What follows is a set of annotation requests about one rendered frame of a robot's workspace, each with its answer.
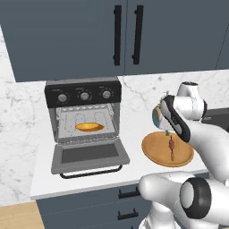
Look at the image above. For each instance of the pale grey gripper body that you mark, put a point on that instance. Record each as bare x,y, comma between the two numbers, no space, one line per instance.
158,117

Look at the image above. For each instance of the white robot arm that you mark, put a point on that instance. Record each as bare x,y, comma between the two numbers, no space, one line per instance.
208,140

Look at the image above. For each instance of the kebab skewer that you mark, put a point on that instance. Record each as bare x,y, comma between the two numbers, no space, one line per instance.
171,144

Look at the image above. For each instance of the grey toaster oven knob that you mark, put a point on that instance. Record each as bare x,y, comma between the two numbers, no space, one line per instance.
62,97
84,96
106,94

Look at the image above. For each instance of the golden baguette bread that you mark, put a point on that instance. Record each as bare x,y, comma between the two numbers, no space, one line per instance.
89,127

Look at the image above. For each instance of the metal toaster oven rack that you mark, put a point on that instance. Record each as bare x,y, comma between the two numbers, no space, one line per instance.
86,137

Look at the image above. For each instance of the grey toaster oven door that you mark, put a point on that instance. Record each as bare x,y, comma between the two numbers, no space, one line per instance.
89,153

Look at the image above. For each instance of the grey and black toaster oven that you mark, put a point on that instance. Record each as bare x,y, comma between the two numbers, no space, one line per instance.
86,86

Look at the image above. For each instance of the dark grey cupboard door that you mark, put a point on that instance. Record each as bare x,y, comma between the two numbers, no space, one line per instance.
179,32
224,44
59,38

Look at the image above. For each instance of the round wooden plate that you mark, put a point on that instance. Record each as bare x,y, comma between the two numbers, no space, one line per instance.
155,149

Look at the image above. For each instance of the black hob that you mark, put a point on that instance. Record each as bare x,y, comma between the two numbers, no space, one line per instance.
217,119

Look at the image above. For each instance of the dark grey drawer front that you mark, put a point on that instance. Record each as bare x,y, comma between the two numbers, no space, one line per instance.
83,198
89,219

